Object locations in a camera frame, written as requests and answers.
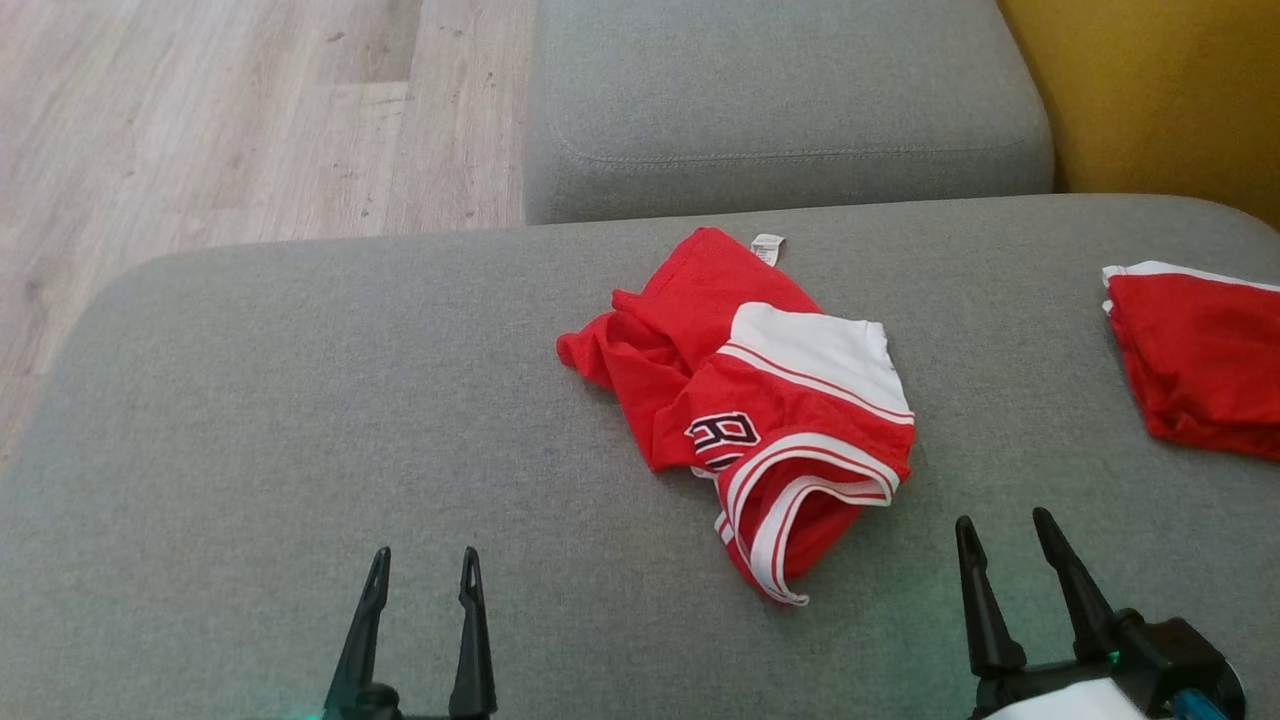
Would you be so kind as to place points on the small grey sofa cushion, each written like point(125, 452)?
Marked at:
point(780, 80)

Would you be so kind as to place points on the red white lettered jersey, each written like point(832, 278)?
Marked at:
point(700, 290)

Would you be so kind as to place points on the mustard yellow sofa cushion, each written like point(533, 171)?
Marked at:
point(1160, 90)

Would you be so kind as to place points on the large grey sofa seat cushion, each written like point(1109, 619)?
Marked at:
point(300, 400)

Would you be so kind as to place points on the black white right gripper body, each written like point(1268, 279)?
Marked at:
point(1160, 660)

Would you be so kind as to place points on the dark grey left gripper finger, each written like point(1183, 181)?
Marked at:
point(472, 650)
point(358, 650)

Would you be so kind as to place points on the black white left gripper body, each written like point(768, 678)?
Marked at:
point(375, 705)

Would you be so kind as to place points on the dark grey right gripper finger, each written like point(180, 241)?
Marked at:
point(988, 620)
point(1085, 610)

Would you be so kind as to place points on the red white striped shorts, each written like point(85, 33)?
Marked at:
point(1200, 360)

